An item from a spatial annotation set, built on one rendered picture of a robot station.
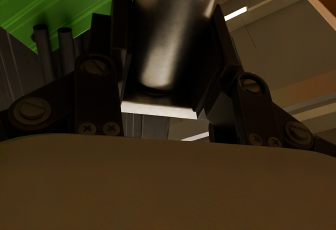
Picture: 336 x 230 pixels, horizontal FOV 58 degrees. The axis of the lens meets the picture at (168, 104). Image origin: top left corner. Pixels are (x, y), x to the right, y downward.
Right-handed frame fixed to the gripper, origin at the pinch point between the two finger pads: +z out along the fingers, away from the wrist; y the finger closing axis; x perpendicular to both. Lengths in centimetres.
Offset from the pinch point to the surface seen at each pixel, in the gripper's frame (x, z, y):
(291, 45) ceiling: -292, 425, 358
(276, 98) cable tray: -181, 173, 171
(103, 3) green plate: -4.2, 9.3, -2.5
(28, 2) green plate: -5.1, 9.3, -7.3
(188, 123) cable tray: -255, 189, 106
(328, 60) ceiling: -250, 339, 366
